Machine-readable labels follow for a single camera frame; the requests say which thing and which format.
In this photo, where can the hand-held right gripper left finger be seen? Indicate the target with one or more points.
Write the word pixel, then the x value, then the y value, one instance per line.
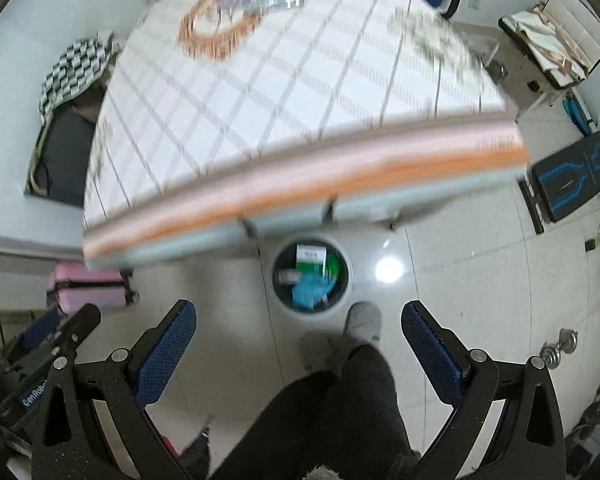
pixel 162 360

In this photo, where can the person's black trousers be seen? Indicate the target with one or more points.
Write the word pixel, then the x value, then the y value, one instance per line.
pixel 340 420

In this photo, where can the chair with beige cloth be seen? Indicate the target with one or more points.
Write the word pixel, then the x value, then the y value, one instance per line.
pixel 555 35

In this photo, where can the pink suitcase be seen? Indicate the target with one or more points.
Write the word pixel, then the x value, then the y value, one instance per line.
pixel 87 287

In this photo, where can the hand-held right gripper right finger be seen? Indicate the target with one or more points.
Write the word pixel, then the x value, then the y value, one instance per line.
pixel 432 360

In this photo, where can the table with patterned tablecloth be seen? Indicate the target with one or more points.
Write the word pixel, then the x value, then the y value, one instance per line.
pixel 290 110

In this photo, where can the round grey trash bin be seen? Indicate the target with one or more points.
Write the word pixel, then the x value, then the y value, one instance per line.
pixel 347 272

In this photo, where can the black white checkered cloth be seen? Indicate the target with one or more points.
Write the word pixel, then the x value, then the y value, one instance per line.
pixel 70 75

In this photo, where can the black blue exercise bench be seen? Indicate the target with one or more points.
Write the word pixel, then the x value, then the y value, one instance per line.
pixel 575 175

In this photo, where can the metal dumbbell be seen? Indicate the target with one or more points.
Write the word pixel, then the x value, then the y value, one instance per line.
pixel 557 350

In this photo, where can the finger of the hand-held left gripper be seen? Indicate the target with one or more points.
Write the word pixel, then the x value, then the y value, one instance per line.
pixel 40 330
pixel 80 325

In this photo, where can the green and white box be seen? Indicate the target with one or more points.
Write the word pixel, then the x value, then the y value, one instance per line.
pixel 314 257

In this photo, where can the grey slipper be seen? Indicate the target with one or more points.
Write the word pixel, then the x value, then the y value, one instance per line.
pixel 320 352
pixel 364 320

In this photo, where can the blue and green plastic bag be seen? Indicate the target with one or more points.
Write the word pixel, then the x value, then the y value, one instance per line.
pixel 312 292

